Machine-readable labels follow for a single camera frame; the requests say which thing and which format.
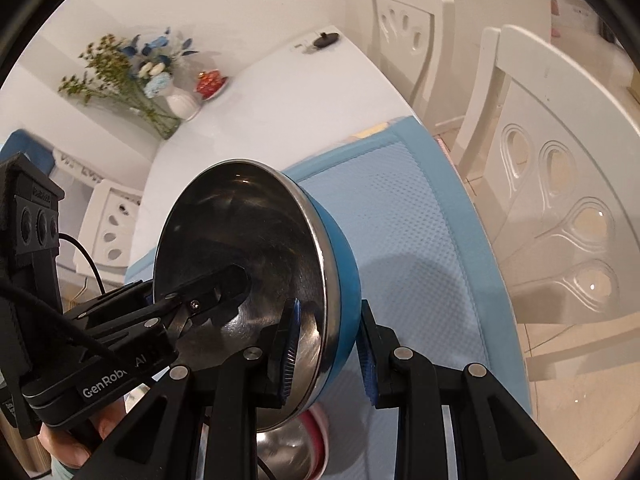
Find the blue quilted table mat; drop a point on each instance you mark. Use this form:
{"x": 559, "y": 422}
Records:
{"x": 410, "y": 200}

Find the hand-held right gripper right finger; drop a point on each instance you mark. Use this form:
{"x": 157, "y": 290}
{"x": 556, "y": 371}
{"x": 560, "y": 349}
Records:
{"x": 365, "y": 362}

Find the person's left hand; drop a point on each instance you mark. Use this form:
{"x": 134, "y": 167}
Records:
{"x": 67, "y": 447}

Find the small black knob lid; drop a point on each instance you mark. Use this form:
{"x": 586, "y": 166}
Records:
{"x": 326, "y": 40}

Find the blue steel bowl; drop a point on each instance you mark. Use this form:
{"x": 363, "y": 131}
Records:
{"x": 337, "y": 260}

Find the yellow paper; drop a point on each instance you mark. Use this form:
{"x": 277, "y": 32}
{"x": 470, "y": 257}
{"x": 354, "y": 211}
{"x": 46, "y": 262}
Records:
{"x": 370, "y": 130}

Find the white chair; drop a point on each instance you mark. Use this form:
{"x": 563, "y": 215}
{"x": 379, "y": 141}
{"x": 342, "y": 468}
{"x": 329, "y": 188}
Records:
{"x": 565, "y": 175}
{"x": 107, "y": 225}
{"x": 415, "y": 25}

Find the white ribbed vase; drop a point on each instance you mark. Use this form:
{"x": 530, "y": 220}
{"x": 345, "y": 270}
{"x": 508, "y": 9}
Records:
{"x": 182, "y": 102}

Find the pink steel bowl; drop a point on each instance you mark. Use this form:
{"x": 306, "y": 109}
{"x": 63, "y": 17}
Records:
{"x": 300, "y": 450}

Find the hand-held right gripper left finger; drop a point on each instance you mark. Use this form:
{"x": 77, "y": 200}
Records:
{"x": 290, "y": 352}

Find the glass vase with green stems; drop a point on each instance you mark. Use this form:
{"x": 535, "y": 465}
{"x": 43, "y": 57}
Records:
{"x": 160, "y": 122}

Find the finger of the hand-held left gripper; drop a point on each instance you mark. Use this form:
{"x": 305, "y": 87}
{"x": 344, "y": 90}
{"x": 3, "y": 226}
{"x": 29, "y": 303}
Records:
{"x": 215, "y": 287}
{"x": 115, "y": 300}

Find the blue artificial flowers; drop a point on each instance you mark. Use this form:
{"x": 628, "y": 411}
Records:
{"x": 155, "y": 67}

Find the blue cushion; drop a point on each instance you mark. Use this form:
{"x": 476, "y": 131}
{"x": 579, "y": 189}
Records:
{"x": 27, "y": 147}

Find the red lidded teacup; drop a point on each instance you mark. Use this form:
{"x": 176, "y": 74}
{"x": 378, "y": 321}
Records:
{"x": 209, "y": 82}

